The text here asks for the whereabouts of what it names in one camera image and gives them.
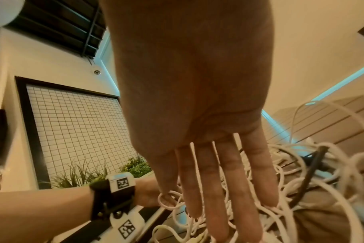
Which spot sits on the person's right hand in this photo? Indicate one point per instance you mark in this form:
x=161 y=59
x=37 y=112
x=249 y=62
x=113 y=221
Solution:
x=194 y=83

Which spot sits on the person's left hand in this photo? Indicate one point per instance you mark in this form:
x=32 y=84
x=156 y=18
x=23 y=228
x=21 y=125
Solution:
x=147 y=192

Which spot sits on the person's left forearm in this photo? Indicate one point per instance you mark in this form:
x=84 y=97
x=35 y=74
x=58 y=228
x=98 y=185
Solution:
x=38 y=211

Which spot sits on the black and white slatted planter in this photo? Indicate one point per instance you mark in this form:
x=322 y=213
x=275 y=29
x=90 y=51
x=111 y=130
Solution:
x=146 y=175

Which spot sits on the black marker wristband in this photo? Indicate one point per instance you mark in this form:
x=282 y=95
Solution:
x=101 y=199

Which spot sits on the green plants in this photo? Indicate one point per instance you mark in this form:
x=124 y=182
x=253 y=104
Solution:
x=77 y=176

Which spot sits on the small recessed spotlight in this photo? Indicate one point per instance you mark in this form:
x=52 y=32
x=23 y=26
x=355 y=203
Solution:
x=96 y=72

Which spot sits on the black louvre panel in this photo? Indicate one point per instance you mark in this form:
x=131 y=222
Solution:
x=56 y=21

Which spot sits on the white round lamp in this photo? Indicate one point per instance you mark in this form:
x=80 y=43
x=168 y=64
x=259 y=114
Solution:
x=5 y=11

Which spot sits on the wall light strip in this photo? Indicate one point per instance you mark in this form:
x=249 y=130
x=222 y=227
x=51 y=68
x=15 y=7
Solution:
x=278 y=123
x=110 y=66
x=344 y=81

